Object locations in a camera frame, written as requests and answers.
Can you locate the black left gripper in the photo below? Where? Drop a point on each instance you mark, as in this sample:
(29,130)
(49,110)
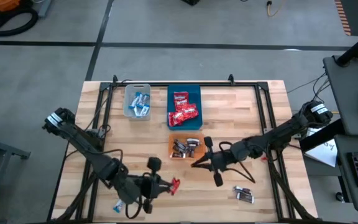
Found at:
(149,186)

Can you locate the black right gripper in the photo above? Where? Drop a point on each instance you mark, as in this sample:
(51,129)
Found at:
(219,160)

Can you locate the red candy bag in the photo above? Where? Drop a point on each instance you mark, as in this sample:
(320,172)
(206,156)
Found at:
(176,119)
(184,108)
(192,112)
(175,186)
(181,98)

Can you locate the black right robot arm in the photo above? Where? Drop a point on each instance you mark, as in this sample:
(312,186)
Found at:
(278,137)

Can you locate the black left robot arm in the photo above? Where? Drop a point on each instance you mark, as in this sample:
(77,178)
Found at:
(89,149)

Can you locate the orange translucent plastic bin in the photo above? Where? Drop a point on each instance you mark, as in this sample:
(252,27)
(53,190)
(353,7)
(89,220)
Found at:
(171,138)

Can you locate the small red tag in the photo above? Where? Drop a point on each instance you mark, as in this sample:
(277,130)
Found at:
(263,158)

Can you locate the blue plastic bin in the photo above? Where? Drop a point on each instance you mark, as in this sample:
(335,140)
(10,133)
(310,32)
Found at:
(194,93)

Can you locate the white plastic bin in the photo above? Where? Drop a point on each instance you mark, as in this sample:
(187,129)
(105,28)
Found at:
(128,90)

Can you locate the white paper sheet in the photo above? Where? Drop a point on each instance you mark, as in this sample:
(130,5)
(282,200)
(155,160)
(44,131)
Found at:
(323,152)

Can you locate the black support beam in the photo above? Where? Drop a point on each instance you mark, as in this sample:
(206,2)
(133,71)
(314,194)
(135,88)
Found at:
(322,135)

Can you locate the black caster wheel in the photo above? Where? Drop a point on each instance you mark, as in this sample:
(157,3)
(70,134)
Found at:
(339,197)

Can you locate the grey desk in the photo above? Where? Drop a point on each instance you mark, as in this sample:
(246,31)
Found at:
(343,174)
(346,93)

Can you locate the black floor object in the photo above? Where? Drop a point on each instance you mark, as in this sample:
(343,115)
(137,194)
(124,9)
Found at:
(191,2)

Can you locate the orange shop vacuum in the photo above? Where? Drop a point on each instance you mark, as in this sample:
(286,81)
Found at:
(5,4)

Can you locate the black aluminium table frame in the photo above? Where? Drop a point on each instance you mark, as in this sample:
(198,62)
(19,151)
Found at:
(244,84)

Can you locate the black diagonal post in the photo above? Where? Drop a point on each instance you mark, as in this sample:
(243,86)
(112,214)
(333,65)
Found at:
(357,46)

